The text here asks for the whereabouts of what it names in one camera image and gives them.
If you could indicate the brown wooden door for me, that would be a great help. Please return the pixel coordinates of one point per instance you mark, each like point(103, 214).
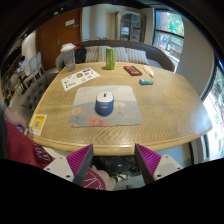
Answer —
point(53, 36)

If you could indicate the black backpack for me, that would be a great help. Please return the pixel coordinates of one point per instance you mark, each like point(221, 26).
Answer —
point(80, 55)

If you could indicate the white door sign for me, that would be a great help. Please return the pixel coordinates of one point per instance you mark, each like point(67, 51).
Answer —
point(70, 22)

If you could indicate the white sticker sheet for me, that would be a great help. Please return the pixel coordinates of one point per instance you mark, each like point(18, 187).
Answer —
point(80, 78)

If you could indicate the green and blue gum pack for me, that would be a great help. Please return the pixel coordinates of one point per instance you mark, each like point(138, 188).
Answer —
point(146, 81)

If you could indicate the black-framed window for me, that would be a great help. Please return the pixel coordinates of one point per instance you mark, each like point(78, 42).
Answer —
point(170, 36)

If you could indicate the blue and white computer mouse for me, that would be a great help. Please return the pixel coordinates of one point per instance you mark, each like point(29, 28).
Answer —
point(104, 105)

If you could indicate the person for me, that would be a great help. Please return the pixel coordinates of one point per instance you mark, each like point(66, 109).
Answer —
point(20, 143)

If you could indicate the clear shaker bottle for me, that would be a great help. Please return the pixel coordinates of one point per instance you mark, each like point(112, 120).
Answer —
point(69, 58)

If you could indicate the grey curved sofa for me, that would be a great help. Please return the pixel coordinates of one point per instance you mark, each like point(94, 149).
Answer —
point(160, 55)

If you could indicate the yellow code card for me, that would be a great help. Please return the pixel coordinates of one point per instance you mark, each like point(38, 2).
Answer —
point(37, 124)

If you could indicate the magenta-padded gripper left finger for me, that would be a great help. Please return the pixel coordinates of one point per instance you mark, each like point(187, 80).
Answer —
point(60, 166)

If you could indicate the arched glass-door cabinet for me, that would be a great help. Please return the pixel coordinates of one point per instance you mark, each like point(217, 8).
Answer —
point(130, 26)

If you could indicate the green drink can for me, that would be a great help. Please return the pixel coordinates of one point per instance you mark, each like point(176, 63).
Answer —
point(110, 59)

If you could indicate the bright glass window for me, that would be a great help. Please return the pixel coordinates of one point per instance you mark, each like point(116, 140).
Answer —
point(216, 123)

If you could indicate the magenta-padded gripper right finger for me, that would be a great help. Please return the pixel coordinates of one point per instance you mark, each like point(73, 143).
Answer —
point(166, 165)

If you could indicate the black and orange box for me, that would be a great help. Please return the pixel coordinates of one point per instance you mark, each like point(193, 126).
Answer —
point(132, 70)

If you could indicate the sky and flower print mouse pad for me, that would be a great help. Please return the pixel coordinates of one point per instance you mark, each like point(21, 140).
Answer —
point(128, 110)

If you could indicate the group of white chairs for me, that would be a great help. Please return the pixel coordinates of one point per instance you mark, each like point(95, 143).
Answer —
point(30, 68)

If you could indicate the striped cushion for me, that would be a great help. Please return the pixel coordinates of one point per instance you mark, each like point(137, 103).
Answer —
point(136, 56)
point(101, 54)
point(91, 55)

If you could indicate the grey tufted chair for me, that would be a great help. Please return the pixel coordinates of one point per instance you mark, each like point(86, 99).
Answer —
point(36, 95)

